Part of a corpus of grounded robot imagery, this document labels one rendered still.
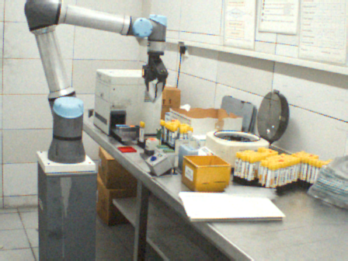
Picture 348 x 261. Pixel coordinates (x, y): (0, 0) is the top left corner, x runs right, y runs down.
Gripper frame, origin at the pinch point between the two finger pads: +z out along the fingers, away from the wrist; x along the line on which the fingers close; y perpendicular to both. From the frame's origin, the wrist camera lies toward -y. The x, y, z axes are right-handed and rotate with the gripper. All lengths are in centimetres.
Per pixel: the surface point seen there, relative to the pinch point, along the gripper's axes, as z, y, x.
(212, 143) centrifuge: 15.3, -15.3, -20.6
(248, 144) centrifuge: 13.2, -27.5, -30.2
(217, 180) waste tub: 20, -47, -5
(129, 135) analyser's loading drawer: 20.0, 20.6, 2.4
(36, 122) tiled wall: 46, 169, 21
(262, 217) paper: 23, -74, -7
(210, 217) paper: 23, -69, 9
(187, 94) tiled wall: 11, 82, -57
